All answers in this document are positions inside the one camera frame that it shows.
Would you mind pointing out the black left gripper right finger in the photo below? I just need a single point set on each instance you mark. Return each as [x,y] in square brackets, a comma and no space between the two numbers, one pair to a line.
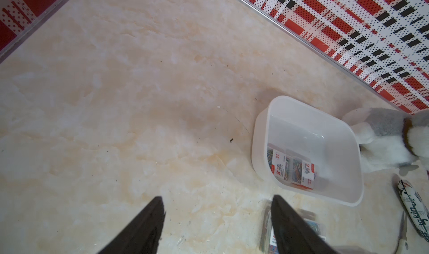
[293,235]

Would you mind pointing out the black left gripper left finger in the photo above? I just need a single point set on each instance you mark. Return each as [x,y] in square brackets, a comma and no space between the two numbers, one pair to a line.
[142,234]

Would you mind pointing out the white plastic storage box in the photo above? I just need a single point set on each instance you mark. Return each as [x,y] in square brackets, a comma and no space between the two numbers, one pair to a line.
[302,131]

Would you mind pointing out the paper clip box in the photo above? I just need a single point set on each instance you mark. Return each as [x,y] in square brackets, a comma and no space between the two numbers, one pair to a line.
[304,173]
[268,244]
[278,162]

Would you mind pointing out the grey white husky plush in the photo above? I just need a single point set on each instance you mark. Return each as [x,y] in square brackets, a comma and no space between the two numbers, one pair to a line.
[390,139]

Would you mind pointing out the white handled scissors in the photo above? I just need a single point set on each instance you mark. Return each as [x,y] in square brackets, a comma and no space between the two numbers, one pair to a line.
[402,247]

